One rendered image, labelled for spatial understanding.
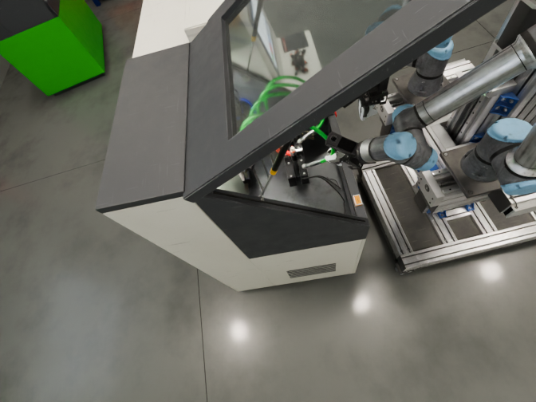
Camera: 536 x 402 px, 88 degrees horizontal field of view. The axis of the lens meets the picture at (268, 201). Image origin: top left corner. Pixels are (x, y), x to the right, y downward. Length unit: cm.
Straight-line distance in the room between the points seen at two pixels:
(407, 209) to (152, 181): 173
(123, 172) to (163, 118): 23
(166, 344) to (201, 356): 30
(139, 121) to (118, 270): 191
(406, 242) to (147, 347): 199
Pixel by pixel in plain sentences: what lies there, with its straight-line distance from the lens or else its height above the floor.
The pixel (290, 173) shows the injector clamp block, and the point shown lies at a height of 98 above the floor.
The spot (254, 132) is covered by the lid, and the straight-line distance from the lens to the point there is 67.
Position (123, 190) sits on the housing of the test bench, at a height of 150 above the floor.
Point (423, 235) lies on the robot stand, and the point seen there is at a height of 21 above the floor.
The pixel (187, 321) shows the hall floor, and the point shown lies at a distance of 237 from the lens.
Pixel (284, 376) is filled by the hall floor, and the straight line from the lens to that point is 215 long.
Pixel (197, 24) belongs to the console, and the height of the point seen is 155.
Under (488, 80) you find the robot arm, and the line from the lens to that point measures 96.
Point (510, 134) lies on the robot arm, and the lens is 123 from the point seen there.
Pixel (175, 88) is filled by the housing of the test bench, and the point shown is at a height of 150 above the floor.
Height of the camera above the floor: 212
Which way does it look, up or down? 60 degrees down
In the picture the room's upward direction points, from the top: 24 degrees counter-clockwise
